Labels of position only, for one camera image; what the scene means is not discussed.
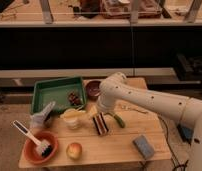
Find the blue-grey sponge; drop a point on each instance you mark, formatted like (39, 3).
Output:
(144, 147)

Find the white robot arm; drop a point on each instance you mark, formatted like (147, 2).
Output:
(185, 110)

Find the dark maroon bowl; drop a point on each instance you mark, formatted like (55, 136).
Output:
(92, 89)

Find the dark grapes bunch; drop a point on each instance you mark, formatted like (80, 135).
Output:
(74, 99)

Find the striped folded cloth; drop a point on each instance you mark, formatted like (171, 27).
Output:
(100, 125)

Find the green plastic tray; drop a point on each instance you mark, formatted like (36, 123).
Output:
(57, 90)

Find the green cucumber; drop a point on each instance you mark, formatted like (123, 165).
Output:
(118, 119)

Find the wooden table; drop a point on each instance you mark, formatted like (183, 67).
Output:
(115, 147)

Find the red-yellow apple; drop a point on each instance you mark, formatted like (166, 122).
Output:
(74, 150)

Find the white dish brush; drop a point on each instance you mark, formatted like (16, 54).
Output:
(43, 147)

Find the orange bowl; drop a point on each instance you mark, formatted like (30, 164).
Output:
(29, 148)

